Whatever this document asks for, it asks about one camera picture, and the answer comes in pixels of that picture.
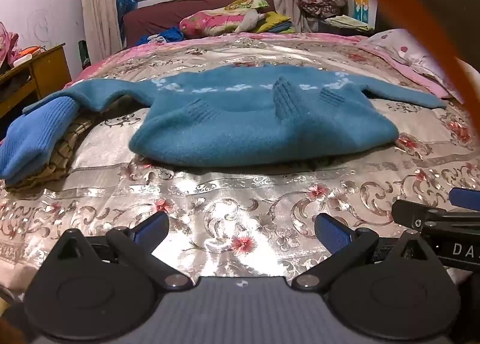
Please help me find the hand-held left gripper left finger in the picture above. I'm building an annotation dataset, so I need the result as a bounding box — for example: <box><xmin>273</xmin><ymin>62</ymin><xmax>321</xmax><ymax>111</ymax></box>
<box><xmin>48</xmin><ymin>211</ymin><xmax>190</xmax><ymax>290</ymax></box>

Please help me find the floral satin bedspread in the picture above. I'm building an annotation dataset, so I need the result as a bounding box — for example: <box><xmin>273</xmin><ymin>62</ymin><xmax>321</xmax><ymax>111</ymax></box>
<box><xmin>0</xmin><ymin>31</ymin><xmax>480</xmax><ymax>292</ymax></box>

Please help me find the blue ribbed knit garment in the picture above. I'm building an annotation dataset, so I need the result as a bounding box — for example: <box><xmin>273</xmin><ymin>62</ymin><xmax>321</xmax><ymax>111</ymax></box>
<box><xmin>0</xmin><ymin>95</ymin><xmax>81</xmax><ymax>180</ymax></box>

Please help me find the white crumpled cloth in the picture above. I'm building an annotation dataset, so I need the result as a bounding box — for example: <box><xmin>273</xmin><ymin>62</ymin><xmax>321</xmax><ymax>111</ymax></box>
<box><xmin>235</xmin><ymin>9</ymin><xmax>268</xmax><ymax>32</ymax></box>

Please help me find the pink floral cloth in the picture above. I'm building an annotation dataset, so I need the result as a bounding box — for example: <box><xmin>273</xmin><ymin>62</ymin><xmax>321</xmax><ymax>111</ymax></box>
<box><xmin>0</xmin><ymin>21</ymin><xmax>22</xmax><ymax>67</ymax></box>

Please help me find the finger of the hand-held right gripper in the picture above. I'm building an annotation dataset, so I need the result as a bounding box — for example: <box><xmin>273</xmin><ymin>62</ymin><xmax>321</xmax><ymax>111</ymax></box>
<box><xmin>391</xmin><ymin>199</ymin><xmax>449</xmax><ymax>231</ymax></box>
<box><xmin>449</xmin><ymin>187</ymin><xmax>480</xmax><ymax>213</ymax></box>

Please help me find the dark wooden headboard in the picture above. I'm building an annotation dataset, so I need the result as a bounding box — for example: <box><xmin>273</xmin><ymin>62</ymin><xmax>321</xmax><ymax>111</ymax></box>
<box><xmin>375</xmin><ymin>0</ymin><xmax>480</xmax><ymax>67</ymax></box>

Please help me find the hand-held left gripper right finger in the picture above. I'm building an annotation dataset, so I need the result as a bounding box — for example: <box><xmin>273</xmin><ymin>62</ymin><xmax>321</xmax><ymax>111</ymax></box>
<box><xmin>292</xmin><ymin>213</ymin><xmax>439</xmax><ymax>291</ymax></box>

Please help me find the floral pink pillow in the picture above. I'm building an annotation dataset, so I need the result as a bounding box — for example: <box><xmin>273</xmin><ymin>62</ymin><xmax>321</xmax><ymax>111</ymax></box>
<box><xmin>179</xmin><ymin>0</ymin><xmax>279</xmax><ymax>39</ymax></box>

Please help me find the blue patterned bag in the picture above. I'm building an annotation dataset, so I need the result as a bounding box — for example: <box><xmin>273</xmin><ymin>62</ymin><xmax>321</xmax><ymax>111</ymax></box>
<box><xmin>115</xmin><ymin>0</ymin><xmax>136</xmax><ymax>41</ymax></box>

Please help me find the teal knit sweater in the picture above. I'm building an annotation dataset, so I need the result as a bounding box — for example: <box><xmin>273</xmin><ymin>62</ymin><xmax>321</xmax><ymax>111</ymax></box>
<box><xmin>22</xmin><ymin>64</ymin><xmax>448</xmax><ymax>169</ymax></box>

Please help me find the orange and white item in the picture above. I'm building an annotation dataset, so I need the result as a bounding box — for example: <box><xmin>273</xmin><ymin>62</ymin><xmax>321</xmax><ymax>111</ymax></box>
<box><xmin>13</xmin><ymin>46</ymin><xmax>43</xmax><ymax>67</ymax></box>

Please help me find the olive checked garment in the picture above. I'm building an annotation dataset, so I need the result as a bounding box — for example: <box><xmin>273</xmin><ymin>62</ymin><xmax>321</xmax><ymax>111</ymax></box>
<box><xmin>5</xmin><ymin>107</ymin><xmax>95</xmax><ymax>192</ymax></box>

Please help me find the pink polka dot pillow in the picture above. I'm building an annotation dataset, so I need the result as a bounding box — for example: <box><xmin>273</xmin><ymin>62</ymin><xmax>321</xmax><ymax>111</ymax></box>
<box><xmin>356</xmin><ymin>29</ymin><xmax>480</xmax><ymax>99</ymax></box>

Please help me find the maroon sofa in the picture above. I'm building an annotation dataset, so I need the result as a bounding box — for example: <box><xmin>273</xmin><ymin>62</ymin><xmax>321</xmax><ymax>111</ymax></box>
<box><xmin>122</xmin><ymin>0</ymin><xmax>279</xmax><ymax>48</ymax></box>

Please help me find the blue and white carton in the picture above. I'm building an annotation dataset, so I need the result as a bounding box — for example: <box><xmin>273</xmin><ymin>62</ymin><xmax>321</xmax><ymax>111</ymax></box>
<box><xmin>352</xmin><ymin>0</ymin><xmax>371</xmax><ymax>22</ymax></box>

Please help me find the blue crumpled cloth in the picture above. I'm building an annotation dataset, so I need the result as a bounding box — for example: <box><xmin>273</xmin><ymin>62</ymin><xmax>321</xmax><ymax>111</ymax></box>
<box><xmin>135</xmin><ymin>27</ymin><xmax>185</xmax><ymax>47</ymax></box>

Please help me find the pale green folded sheet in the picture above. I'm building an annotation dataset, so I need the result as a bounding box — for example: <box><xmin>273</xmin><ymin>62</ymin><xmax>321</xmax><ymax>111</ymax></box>
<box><xmin>324</xmin><ymin>14</ymin><xmax>373</xmax><ymax>33</ymax></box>

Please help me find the wooden nightstand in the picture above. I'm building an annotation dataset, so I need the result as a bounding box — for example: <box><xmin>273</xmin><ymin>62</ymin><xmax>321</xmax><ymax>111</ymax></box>
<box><xmin>0</xmin><ymin>43</ymin><xmax>73</xmax><ymax>119</ymax></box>

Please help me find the orange strap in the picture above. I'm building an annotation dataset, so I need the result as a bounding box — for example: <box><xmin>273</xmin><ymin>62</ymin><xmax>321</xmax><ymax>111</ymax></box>
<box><xmin>330</xmin><ymin>0</ymin><xmax>480</xmax><ymax>142</ymax></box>

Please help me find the yellow folded cloth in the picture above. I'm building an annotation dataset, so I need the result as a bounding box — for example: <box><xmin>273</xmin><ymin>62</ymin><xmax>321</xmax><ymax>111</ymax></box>
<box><xmin>255</xmin><ymin>11</ymin><xmax>298</xmax><ymax>34</ymax></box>

